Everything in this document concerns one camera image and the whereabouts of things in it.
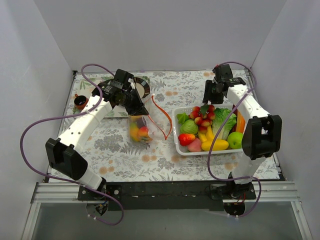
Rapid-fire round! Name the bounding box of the red lychee bunch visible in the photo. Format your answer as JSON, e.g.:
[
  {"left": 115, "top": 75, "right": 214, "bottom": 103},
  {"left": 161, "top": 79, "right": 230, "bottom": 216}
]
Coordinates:
[{"left": 188, "top": 104, "right": 216, "bottom": 128}]

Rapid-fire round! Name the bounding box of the dark purple eggplant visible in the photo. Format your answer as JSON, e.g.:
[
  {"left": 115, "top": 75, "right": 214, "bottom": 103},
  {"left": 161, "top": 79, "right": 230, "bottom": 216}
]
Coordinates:
[{"left": 136, "top": 116, "right": 147, "bottom": 128}]

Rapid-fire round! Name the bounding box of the yellow green mango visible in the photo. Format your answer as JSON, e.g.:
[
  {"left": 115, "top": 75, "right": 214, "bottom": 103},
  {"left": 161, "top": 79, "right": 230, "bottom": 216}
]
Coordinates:
[{"left": 129, "top": 122, "right": 140, "bottom": 142}]

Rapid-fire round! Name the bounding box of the clear zip bag orange zipper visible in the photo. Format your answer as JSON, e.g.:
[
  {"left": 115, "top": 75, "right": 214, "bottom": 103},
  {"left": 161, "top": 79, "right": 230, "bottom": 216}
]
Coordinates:
[{"left": 128, "top": 94, "right": 173, "bottom": 145}]

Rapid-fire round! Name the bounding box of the orange red pepper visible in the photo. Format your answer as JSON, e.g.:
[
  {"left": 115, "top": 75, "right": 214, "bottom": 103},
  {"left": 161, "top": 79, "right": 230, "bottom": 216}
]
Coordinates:
[{"left": 137, "top": 126, "right": 150, "bottom": 141}]

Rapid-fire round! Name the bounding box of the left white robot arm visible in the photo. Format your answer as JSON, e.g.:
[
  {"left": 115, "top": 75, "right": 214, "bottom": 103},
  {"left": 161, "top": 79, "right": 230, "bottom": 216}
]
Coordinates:
[{"left": 45, "top": 69, "right": 149, "bottom": 200}]

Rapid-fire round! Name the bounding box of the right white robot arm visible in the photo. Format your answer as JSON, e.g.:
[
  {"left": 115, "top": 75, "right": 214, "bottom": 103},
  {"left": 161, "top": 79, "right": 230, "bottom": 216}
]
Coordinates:
[{"left": 202, "top": 62, "right": 282, "bottom": 199}]

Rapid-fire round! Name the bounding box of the striped rim ceramic plate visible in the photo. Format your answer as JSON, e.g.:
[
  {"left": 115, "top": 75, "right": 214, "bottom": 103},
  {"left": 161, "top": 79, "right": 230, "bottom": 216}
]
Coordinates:
[{"left": 134, "top": 76, "right": 151, "bottom": 99}]

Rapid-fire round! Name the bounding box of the green lettuce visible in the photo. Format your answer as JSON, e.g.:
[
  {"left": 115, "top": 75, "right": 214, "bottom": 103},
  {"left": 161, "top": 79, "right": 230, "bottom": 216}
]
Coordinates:
[{"left": 212, "top": 107, "right": 237, "bottom": 141}]

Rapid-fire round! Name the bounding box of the floral serving tray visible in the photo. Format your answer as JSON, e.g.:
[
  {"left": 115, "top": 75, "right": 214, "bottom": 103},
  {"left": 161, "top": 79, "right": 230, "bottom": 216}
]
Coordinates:
[{"left": 68, "top": 73, "right": 128, "bottom": 119}]

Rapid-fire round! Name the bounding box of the small brown clay cup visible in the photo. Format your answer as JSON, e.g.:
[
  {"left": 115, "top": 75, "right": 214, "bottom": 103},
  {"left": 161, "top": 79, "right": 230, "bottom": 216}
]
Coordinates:
[{"left": 73, "top": 94, "right": 89, "bottom": 111}]

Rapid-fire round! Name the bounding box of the green starfruit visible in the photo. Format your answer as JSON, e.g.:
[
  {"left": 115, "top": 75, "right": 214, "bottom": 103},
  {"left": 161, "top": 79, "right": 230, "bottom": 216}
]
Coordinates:
[{"left": 176, "top": 112, "right": 190, "bottom": 125}]

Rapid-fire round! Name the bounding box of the orange papaya slice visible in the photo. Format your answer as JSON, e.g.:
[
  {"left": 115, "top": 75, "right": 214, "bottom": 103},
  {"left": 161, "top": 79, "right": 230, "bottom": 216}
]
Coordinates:
[{"left": 231, "top": 109, "right": 246, "bottom": 133}]

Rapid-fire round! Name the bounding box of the green cabbage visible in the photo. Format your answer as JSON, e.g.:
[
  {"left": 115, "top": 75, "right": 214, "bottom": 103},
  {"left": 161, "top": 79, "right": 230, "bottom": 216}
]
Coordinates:
[{"left": 180, "top": 119, "right": 199, "bottom": 135}]

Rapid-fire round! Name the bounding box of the green apple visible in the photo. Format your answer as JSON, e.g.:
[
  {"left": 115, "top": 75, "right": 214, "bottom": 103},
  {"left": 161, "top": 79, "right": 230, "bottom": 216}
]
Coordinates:
[{"left": 227, "top": 131, "right": 243, "bottom": 149}]

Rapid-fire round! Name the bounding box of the yellow mango in basket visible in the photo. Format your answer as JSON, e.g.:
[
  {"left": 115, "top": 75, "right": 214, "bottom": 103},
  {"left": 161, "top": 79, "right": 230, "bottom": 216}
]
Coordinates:
[{"left": 201, "top": 139, "right": 229, "bottom": 152}]

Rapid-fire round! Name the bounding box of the floral tablecloth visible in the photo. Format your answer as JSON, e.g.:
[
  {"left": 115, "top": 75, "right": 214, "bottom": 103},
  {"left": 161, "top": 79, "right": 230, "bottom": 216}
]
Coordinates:
[{"left": 48, "top": 69, "right": 281, "bottom": 182}]

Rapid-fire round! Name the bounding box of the pink peach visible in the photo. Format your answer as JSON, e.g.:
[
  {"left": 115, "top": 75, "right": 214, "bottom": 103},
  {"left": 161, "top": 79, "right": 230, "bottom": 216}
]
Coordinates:
[{"left": 187, "top": 138, "right": 202, "bottom": 153}]

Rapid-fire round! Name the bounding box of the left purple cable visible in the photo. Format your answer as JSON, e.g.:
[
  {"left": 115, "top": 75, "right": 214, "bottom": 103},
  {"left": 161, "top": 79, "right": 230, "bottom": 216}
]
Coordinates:
[{"left": 19, "top": 64, "right": 116, "bottom": 186}]

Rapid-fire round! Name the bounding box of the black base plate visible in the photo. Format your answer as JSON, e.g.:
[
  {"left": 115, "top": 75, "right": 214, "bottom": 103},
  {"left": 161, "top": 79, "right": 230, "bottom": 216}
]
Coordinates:
[{"left": 77, "top": 179, "right": 248, "bottom": 212}]

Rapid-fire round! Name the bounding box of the aluminium frame rail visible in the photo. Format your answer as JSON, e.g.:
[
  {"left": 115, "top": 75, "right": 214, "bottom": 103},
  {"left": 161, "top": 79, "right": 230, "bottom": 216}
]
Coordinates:
[{"left": 31, "top": 181, "right": 301, "bottom": 203}]

